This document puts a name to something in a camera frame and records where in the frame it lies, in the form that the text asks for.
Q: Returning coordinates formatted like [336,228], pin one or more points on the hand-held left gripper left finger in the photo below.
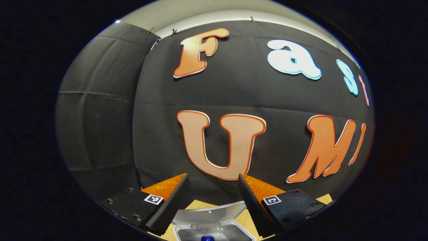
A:
[172,204]

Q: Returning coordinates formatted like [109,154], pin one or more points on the blue pop can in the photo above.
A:
[207,238]

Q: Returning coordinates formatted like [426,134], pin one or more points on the black backdrop cloth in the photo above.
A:
[234,87]

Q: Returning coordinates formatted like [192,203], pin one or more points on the white desktop garbage bin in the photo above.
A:
[207,216]

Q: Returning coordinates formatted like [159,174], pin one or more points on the wooden desktop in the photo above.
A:
[195,205]

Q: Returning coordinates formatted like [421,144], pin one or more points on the row of small cloth clips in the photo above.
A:
[174,32]

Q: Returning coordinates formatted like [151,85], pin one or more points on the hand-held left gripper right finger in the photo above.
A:
[254,207]

